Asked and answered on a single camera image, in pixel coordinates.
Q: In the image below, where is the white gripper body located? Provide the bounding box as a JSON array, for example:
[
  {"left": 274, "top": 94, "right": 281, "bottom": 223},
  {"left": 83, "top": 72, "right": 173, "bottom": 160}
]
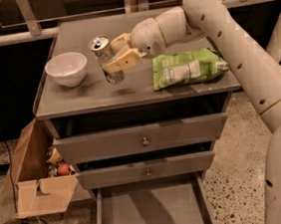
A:
[{"left": 130, "top": 7, "right": 188, "bottom": 57}]

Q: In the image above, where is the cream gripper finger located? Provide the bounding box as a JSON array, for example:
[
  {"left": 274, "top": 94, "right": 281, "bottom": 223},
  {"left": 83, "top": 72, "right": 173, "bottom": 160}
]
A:
[
  {"left": 112, "top": 33, "right": 132, "bottom": 53},
  {"left": 103, "top": 48, "right": 146, "bottom": 73}
]

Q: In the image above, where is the silver redbull can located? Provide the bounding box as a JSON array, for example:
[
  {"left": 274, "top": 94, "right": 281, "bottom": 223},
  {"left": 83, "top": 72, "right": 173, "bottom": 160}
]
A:
[{"left": 89, "top": 35, "right": 125, "bottom": 85}]

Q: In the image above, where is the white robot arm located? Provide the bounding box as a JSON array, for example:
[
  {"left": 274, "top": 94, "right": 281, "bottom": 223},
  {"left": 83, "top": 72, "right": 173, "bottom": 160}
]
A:
[{"left": 103, "top": 0, "right": 281, "bottom": 224}]

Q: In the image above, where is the grey top drawer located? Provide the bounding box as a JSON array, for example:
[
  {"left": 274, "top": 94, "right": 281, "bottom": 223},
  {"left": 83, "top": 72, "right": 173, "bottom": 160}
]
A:
[{"left": 54, "top": 112, "right": 228, "bottom": 164}]

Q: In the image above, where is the grey drawer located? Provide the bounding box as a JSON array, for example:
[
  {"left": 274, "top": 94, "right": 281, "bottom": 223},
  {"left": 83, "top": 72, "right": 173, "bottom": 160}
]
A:
[
  {"left": 96, "top": 173, "right": 216, "bottom": 224},
  {"left": 76, "top": 150, "right": 215, "bottom": 190},
  {"left": 54, "top": 112, "right": 228, "bottom": 164}
]

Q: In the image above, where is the grey drawer cabinet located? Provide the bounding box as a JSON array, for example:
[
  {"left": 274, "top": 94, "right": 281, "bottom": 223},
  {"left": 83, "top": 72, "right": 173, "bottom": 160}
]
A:
[{"left": 23, "top": 1, "right": 258, "bottom": 224}]

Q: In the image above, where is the grey middle drawer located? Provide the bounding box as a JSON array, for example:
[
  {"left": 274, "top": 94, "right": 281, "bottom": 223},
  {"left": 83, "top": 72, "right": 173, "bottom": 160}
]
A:
[{"left": 76, "top": 150, "right": 215, "bottom": 190}]

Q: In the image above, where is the grey bottom drawer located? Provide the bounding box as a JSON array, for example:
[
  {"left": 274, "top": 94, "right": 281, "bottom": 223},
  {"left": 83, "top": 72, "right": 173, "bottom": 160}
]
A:
[{"left": 96, "top": 173, "right": 216, "bottom": 224}]

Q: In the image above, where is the green chip bag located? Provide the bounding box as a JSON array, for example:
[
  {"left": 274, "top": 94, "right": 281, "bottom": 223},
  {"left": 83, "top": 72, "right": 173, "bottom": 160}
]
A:
[{"left": 152, "top": 48, "right": 229, "bottom": 91}]

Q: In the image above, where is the metal railing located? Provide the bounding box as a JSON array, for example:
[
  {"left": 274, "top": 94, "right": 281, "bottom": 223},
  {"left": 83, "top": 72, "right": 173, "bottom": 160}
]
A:
[{"left": 0, "top": 0, "right": 281, "bottom": 50}]

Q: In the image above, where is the white ceramic bowl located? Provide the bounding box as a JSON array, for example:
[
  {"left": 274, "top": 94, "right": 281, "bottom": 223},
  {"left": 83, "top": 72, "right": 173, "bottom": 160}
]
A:
[{"left": 45, "top": 52, "right": 88, "bottom": 88}]

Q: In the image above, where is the crumpled snack wrapper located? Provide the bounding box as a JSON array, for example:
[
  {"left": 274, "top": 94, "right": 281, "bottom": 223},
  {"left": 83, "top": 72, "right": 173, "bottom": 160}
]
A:
[{"left": 46, "top": 146, "right": 63, "bottom": 166}]

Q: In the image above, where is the red apple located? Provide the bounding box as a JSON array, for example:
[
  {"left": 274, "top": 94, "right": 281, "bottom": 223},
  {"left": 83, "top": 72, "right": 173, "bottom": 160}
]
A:
[{"left": 57, "top": 163, "right": 70, "bottom": 176}]

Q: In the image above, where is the brown cardboard box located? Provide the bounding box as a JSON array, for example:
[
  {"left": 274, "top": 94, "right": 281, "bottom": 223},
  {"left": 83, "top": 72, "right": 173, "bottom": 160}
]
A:
[{"left": 3, "top": 119, "right": 78, "bottom": 219}]

